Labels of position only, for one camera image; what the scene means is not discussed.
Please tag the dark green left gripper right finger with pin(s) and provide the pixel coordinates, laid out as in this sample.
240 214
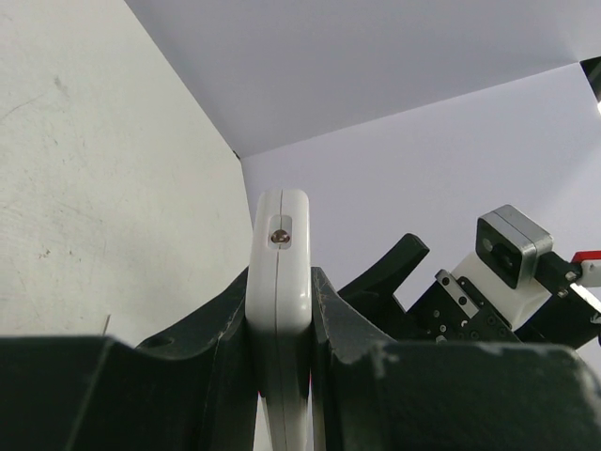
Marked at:
371 392

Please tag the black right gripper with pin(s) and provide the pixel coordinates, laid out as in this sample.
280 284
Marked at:
472 303

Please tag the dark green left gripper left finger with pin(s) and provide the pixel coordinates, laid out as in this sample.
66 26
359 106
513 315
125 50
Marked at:
188 387

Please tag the small grey remote control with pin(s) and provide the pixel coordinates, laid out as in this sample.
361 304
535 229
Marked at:
278 312

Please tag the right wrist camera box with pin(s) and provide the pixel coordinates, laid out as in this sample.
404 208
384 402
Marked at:
508 245

